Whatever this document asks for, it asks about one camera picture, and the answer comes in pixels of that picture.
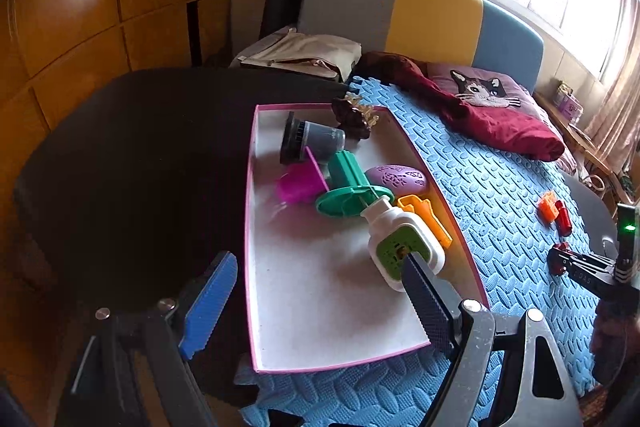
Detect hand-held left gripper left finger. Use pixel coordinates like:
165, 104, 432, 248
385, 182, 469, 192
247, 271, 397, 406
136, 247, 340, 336
55, 251, 239, 427

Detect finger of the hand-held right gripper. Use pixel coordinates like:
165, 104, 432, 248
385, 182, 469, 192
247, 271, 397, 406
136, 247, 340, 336
570, 267, 615, 292
560, 249, 617, 269

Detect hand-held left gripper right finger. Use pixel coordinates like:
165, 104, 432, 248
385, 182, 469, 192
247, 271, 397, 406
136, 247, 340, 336
401, 252, 583, 427

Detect red plastic toy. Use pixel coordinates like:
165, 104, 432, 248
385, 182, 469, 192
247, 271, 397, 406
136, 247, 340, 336
547, 243, 573, 277

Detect white and green toy bottle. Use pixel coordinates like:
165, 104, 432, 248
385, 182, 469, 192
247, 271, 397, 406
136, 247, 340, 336
360, 196, 446, 293

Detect orange plastic spool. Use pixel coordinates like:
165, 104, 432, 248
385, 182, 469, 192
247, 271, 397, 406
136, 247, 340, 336
395, 194, 453, 249

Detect white tray with pink rim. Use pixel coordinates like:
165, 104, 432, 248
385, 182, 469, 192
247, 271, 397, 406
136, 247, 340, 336
243, 103, 491, 374

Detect green plastic spool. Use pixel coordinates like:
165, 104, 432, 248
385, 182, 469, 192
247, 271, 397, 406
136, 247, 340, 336
315, 150, 396, 218

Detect magenta plastic cup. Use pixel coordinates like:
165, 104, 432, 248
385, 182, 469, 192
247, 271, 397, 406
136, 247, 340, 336
276, 147, 331, 205

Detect black filter with clear cap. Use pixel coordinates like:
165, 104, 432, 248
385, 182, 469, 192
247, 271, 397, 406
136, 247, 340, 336
279, 112, 347, 165

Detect small red plastic piece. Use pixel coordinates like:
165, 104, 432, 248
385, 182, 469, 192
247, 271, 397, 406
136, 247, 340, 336
554, 201, 572, 237

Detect small orange plastic piece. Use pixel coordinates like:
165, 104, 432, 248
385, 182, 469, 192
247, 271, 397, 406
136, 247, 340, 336
537, 191, 558, 223

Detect blue foam mat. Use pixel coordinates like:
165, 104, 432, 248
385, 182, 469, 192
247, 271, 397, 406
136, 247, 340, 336
235, 77, 618, 427

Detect wooden desk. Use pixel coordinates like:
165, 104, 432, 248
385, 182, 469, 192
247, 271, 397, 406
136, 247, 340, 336
535, 92, 626, 198

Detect pink curtain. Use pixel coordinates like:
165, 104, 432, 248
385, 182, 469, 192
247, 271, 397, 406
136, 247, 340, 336
582, 72, 640, 172

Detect purple oval toy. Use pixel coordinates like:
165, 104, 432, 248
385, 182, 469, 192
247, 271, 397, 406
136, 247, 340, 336
365, 163, 429, 198

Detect pink bedding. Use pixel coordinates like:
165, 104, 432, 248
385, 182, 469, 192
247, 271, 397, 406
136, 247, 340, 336
520, 89, 581, 172

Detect purple box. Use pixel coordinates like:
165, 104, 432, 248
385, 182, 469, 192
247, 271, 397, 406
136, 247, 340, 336
555, 81, 585, 122

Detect maroon blanket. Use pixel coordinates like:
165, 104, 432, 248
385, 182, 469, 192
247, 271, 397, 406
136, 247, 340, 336
350, 52, 566, 160

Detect purple cat print pillow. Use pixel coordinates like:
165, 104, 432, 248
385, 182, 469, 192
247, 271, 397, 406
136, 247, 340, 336
427, 62, 538, 118

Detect brown spiky toy fruit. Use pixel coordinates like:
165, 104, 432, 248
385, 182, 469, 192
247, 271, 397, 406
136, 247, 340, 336
331, 92, 382, 140

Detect beige cloth bag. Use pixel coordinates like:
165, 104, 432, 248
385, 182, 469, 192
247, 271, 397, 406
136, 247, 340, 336
230, 27, 362, 82

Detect grey yellow blue headboard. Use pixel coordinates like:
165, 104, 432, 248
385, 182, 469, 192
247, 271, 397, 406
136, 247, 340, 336
297, 0, 545, 92

